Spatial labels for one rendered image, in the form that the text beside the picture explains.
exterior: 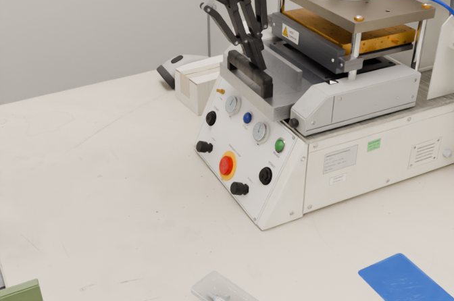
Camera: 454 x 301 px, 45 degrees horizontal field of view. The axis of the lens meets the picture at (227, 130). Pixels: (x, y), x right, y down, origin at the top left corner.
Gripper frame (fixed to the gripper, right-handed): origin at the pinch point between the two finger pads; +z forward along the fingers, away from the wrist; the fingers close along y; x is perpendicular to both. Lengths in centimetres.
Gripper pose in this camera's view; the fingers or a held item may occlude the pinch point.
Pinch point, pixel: (255, 52)
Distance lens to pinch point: 102.3
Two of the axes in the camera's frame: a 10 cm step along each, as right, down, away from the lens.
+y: -8.5, 5.0, -1.6
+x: 4.3, 4.7, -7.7
